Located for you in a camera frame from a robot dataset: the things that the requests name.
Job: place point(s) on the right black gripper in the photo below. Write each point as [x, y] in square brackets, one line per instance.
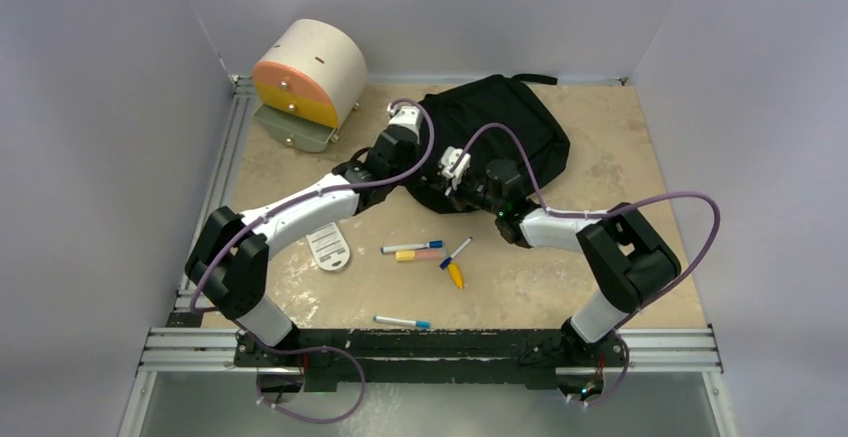
[456, 197]

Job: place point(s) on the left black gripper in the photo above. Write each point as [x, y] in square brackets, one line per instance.
[414, 152]

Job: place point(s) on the black student backpack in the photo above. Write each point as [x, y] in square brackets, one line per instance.
[459, 112]

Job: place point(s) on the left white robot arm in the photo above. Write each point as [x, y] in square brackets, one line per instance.
[229, 261]

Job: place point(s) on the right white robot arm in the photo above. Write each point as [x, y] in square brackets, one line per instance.
[629, 260]

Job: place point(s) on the white marker blue cap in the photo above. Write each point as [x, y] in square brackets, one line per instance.
[411, 247]

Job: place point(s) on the upright white marker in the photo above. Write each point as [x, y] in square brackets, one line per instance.
[449, 259]

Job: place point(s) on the yellow pink highlighter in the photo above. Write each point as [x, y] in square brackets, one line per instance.
[420, 255]

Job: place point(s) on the cream round drawer cabinet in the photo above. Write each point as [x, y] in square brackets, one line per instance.
[308, 83]

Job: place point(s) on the white oval label card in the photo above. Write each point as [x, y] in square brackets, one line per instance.
[329, 248]

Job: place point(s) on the white marker lying lower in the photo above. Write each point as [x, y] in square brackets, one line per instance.
[392, 321]

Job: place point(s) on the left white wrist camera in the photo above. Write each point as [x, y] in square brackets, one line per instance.
[408, 117]

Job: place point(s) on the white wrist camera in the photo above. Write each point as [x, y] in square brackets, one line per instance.
[453, 164]
[408, 117]

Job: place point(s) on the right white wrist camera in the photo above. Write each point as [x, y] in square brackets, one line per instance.
[453, 164]

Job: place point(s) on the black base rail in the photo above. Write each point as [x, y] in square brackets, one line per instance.
[538, 359]

